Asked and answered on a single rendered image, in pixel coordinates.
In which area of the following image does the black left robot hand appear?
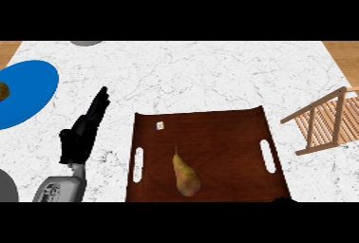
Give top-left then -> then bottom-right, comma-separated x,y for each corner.
57,85 -> 112,165

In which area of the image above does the dark brown wooden tray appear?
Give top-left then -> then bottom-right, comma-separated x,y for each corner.
123,105 -> 292,203

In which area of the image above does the light wooden tiered shelf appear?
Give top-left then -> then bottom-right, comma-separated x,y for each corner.
279,85 -> 359,157

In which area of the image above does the blue round plate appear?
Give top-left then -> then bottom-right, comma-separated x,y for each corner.
0,60 -> 60,131

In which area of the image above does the brown round food item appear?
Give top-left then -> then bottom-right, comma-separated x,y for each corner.
0,82 -> 11,103

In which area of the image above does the yellow-green pear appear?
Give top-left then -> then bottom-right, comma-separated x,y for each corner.
171,145 -> 202,197

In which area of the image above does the dark grey rounded object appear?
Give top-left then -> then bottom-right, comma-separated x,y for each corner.
0,168 -> 19,203

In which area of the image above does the grey round object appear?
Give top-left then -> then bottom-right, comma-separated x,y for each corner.
69,41 -> 104,47

